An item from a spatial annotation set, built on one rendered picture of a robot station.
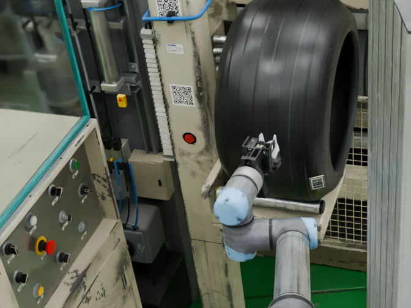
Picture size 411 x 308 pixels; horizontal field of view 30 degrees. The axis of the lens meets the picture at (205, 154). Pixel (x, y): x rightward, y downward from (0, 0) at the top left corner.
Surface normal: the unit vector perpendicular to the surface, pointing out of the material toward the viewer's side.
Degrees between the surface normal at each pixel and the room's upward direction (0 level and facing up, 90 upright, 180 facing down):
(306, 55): 38
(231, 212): 83
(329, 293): 0
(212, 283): 90
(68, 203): 90
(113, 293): 90
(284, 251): 28
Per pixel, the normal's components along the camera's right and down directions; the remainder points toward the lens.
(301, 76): -0.06, -0.12
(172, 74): -0.34, 0.59
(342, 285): -0.12, -0.80
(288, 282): -0.22, -0.90
